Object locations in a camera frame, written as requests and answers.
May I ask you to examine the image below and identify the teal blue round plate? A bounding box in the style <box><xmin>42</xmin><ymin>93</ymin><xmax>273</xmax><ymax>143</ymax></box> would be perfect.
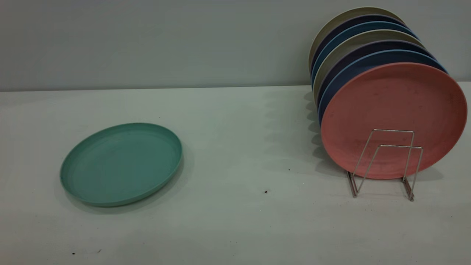
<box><xmin>311</xmin><ymin>21</ymin><xmax>419</xmax><ymax>87</ymax></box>

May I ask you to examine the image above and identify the pink round plate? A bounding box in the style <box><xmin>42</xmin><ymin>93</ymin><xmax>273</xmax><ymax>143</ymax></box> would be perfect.
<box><xmin>320</xmin><ymin>62</ymin><xmax>468</xmax><ymax>180</ymax></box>

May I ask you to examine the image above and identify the green round plate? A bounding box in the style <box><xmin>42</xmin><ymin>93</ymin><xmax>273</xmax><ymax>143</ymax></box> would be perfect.
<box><xmin>60</xmin><ymin>123</ymin><xmax>183</xmax><ymax>207</ymax></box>

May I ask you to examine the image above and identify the dark purple round plate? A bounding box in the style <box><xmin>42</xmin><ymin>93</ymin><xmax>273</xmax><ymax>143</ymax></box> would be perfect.
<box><xmin>316</xmin><ymin>40</ymin><xmax>437</xmax><ymax>107</ymax></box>
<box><xmin>310</xmin><ymin>14</ymin><xmax>407</xmax><ymax>75</ymax></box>

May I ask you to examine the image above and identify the beige round plate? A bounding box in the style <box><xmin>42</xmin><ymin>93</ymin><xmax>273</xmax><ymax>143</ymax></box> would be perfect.
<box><xmin>308</xmin><ymin>7</ymin><xmax>404</xmax><ymax>70</ymax></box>
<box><xmin>313</xmin><ymin>29</ymin><xmax>426</xmax><ymax>100</ymax></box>

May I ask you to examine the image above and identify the metal wire plate rack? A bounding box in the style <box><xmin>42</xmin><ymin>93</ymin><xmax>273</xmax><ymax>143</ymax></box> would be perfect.
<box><xmin>346</xmin><ymin>129</ymin><xmax>424</xmax><ymax>202</ymax></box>

